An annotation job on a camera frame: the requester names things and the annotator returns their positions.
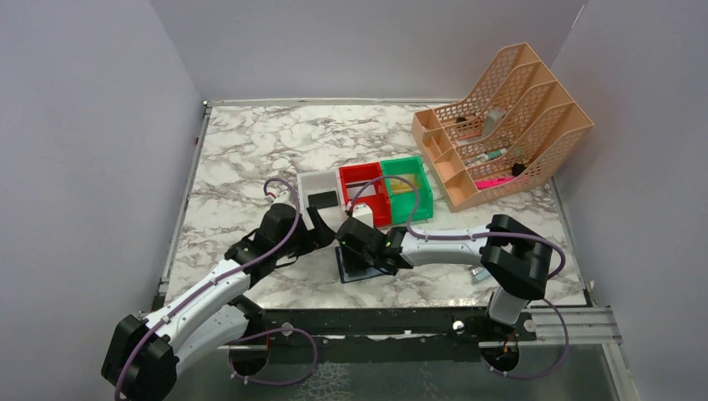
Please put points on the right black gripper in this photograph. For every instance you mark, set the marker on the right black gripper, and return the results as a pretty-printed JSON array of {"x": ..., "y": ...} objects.
[{"x": 350, "y": 250}]

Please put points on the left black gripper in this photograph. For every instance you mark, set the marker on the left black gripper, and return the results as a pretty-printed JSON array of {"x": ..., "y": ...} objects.
[{"x": 310, "y": 231}]

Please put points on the navy blue card holder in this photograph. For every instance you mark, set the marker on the navy blue card holder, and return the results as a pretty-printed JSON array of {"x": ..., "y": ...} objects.
[{"x": 354, "y": 275}]

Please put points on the white plastic bin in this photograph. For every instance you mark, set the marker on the white plastic bin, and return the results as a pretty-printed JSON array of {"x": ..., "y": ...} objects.
[{"x": 321, "y": 189}]

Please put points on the red plastic bin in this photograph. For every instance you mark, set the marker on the red plastic bin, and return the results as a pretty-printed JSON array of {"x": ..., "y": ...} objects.
[{"x": 353, "y": 177}]

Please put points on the green plastic bin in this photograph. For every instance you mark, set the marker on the green plastic bin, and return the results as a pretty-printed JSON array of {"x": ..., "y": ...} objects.
[{"x": 401, "y": 195}]

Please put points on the peach desk organizer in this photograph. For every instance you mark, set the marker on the peach desk organizer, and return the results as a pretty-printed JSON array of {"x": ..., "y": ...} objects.
[{"x": 542, "y": 128}]

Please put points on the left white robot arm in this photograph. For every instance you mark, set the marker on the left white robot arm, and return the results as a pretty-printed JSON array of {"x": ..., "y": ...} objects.
[{"x": 147, "y": 354}]

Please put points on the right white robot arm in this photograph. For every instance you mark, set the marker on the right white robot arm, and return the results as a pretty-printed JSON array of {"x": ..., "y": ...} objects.
[{"x": 516, "y": 258}]

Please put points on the black card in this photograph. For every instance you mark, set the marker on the black card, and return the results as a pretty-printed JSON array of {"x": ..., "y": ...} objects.
[{"x": 323, "y": 200}]

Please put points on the white grey card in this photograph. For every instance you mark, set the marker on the white grey card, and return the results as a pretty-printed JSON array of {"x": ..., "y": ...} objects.
[{"x": 352, "y": 188}]

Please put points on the gold card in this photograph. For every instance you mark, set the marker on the gold card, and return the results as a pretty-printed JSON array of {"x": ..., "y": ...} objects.
[{"x": 403, "y": 183}]

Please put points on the green capped marker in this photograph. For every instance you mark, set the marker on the green capped marker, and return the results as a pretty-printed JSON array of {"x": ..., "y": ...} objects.
[{"x": 485, "y": 157}]

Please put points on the black binder clip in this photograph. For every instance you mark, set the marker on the black binder clip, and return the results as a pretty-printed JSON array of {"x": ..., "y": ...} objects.
[{"x": 518, "y": 169}]

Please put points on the grey eraser block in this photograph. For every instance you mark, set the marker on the grey eraser block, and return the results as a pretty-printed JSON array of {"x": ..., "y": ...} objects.
[{"x": 492, "y": 119}]

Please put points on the black front rail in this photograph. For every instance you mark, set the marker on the black front rail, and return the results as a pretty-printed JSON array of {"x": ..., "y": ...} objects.
[{"x": 376, "y": 335}]

